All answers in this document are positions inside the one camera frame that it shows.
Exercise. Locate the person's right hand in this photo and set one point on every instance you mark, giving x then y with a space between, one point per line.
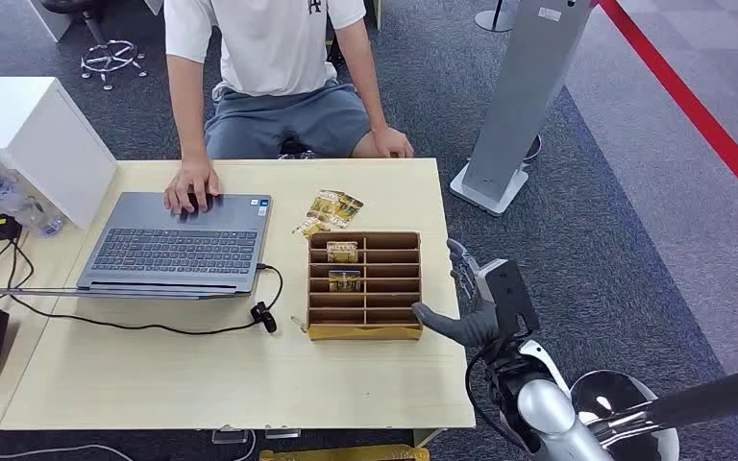
192 184

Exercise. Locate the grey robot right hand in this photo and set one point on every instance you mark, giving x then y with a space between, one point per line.
471 327

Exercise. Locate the grey open laptop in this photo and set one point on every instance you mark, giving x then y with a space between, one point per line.
175 248

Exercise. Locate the gold hotel card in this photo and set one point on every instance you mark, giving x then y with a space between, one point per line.
342 252

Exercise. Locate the person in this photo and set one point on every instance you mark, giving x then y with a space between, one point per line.
273 63

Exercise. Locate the cardboard card organizer box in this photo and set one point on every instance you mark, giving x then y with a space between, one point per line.
391 280

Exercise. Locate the gold card with blue picture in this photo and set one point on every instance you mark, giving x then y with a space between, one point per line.
345 281

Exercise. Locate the clear plastic water bottle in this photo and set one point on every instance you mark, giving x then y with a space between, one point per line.
9 197

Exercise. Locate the black stool with chrome base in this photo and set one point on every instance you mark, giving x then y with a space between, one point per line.
111 60

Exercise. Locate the yellow cardboard piece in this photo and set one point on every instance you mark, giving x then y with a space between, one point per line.
343 454

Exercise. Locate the white cabinet box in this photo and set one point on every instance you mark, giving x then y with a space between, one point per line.
31 133

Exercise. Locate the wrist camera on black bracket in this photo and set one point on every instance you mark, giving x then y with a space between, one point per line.
512 296

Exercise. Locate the clear plastic bracket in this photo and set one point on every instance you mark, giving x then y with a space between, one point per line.
282 433
229 435

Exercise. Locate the round metal stanchion base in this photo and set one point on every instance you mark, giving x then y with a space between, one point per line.
495 20

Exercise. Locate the person's left forearm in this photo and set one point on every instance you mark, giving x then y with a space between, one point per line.
369 95

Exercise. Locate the grey kiosk stand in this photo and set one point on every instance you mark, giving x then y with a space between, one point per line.
515 108

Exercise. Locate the person's left hand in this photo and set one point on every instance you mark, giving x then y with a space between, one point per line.
393 143

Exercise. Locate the person's right forearm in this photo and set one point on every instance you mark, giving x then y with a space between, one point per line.
189 121

